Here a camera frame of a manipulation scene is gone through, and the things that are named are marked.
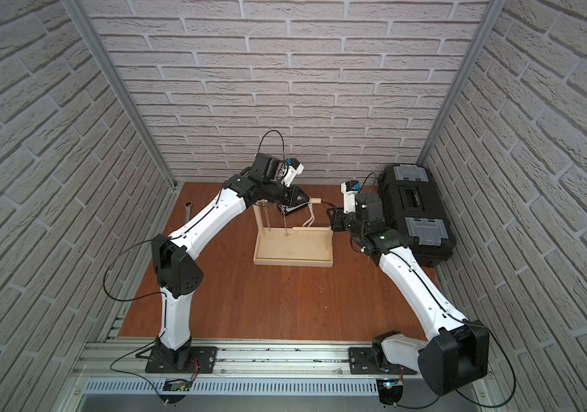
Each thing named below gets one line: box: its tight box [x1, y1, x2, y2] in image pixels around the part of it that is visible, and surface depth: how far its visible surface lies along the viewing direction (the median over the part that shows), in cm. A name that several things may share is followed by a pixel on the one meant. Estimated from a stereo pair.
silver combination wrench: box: [183, 200, 194, 224], surface depth 112 cm
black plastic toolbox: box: [377, 163, 458, 268], surface depth 93 cm
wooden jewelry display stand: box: [252, 197, 334, 267], surface depth 100 cm
